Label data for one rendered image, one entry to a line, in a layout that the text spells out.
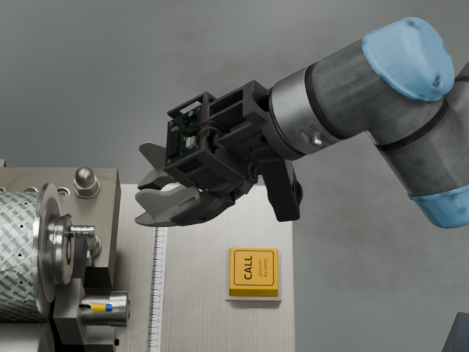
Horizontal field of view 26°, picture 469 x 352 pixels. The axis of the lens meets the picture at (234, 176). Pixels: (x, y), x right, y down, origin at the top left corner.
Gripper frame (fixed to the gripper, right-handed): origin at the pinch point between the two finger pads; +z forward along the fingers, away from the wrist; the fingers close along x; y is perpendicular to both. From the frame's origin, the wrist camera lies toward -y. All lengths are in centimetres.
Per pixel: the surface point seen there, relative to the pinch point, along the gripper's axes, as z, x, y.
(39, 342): 14.7, 12.0, 0.9
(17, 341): 16.4, 11.9, 2.4
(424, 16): 37, -151, -140
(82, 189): 26.9, -19.4, -12.3
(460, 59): 30, -135, -146
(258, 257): 16.3, -16.2, -37.7
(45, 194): 9.1, -1.2, 7.0
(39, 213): 8.6, 1.7, 7.8
